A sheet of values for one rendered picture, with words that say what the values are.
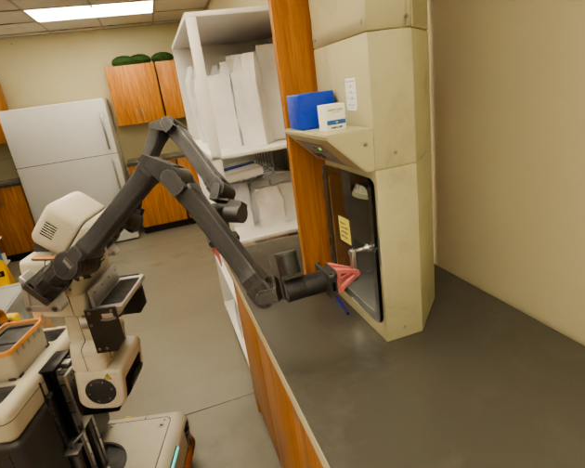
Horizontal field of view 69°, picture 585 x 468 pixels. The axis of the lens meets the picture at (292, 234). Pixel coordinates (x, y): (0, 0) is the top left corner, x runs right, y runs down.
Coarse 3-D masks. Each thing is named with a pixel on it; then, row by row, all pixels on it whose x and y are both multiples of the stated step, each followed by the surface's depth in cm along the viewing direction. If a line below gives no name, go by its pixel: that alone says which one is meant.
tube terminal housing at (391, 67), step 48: (336, 48) 105; (384, 48) 92; (336, 96) 111; (384, 96) 95; (384, 144) 99; (384, 192) 102; (432, 192) 123; (384, 240) 106; (432, 240) 126; (384, 288) 110; (432, 288) 129; (384, 336) 116
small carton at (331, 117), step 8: (328, 104) 102; (336, 104) 100; (320, 112) 102; (328, 112) 100; (336, 112) 101; (344, 112) 101; (320, 120) 103; (328, 120) 100; (336, 120) 101; (344, 120) 102; (320, 128) 105; (328, 128) 101; (336, 128) 102; (344, 128) 102
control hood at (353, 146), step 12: (288, 132) 120; (300, 132) 111; (312, 132) 104; (324, 132) 101; (336, 132) 97; (348, 132) 95; (360, 132) 96; (300, 144) 125; (324, 144) 100; (336, 144) 95; (348, 144) 96; (360, 144) 97; (372, 144) 98; (336, 156) 104; (348, 156) 97; (360, 156) 98; (372, 156) 99; (360, 168) 99; (372, 168) 99
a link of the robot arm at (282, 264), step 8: (272, 256) 106; (280, 256) 105; (288, 256) 105; (296, 256) 106; (272, 264) 106; (280, 264) 105; (288, 264) 105; (296, 264) 106; (272, 272) 106; (280, 272) 106; (288, 272) 105; (296, 272) 105; (272, 280) 106; (256, 296) 106; (264, 296) 105; (272, 296) 105; (280, 296) 108; (264, 304) 105
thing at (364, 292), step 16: (336, 176) 120; (352, 176) 110; (336, 192) 123; (352, 192) 112; (368, 192) 103; (336, 208) 126; (352, 208) 115; (368, 208) 105; (336, 224) 129; (352, 224) 117; (368, 224) 107; (336, 240) 132; (352, 240) 120; (368, 240) 110; (336, 256) 135; (368, 256) 112; (368, 272) 114; (352, 288) 128; (368, 288) 116; (368, 304) 119
